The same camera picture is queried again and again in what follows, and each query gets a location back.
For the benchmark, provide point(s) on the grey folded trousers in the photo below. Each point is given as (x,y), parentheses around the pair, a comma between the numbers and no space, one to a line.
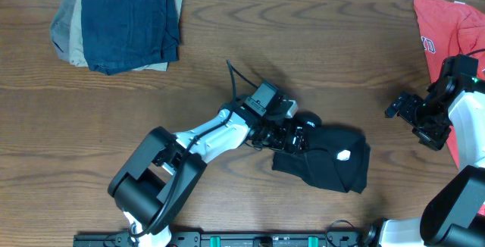
(60,28)

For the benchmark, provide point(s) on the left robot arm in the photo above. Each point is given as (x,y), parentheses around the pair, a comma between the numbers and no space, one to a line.
(154,183)

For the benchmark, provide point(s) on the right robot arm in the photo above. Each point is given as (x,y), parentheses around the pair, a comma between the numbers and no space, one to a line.
(452,217)

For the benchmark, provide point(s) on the black t-shirt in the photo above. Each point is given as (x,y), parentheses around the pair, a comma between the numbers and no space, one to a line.
(331,156)

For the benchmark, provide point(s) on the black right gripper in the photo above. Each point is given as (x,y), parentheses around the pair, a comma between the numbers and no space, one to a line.
(434,139)

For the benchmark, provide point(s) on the navy folded trousers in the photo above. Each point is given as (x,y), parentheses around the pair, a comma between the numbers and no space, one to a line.
(122,35)

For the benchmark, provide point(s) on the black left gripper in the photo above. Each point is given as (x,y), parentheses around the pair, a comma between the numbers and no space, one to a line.
(286,132)

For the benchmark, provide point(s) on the red t-shirt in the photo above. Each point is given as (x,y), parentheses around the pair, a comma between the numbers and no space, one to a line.
(448,29)

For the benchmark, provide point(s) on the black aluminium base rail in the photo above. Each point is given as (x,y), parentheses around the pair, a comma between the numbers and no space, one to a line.
(196,239)

